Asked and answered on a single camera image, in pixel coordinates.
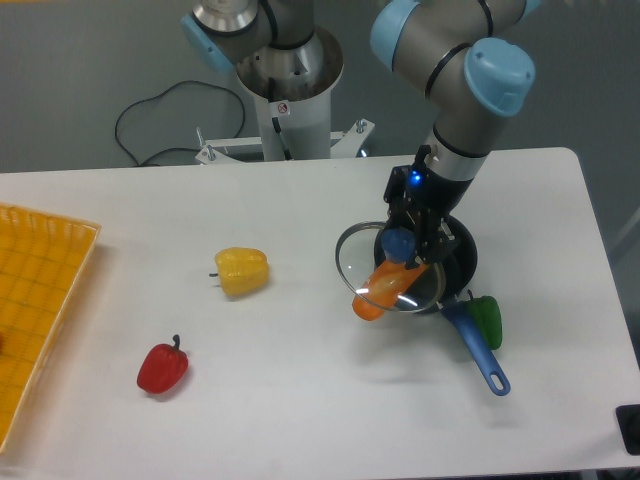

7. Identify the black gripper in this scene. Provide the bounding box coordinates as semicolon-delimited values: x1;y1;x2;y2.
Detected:
383;145;472;270

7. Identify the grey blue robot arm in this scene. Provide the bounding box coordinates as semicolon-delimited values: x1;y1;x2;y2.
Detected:
181;1;536;263

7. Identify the glass lid with blue knob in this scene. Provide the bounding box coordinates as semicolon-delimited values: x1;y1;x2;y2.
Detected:
334;222;445;321

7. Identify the black cable on floor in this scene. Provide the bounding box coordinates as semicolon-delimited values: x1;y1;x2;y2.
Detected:
114;80;247;167

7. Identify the red toy bell pepper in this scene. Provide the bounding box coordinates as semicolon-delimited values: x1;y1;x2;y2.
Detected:
136;334;189;395

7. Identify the yellow plastic basket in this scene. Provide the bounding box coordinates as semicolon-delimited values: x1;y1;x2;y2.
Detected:
1;203;101;451

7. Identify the yellow toy bell pepper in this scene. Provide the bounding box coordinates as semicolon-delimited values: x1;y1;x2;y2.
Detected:
211;247;270;298

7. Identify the green toy bell pepper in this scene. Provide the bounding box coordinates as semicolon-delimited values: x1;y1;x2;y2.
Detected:
465;291;503;350

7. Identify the orange toy bread loaf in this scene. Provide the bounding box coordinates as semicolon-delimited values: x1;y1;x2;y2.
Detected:
352;260;431;321

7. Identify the dark pot with blue handle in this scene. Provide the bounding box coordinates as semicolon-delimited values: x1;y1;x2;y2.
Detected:
394;217;511;396

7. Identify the black device at table edge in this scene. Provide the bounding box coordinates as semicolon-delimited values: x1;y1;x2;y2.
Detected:
615;404;640;456

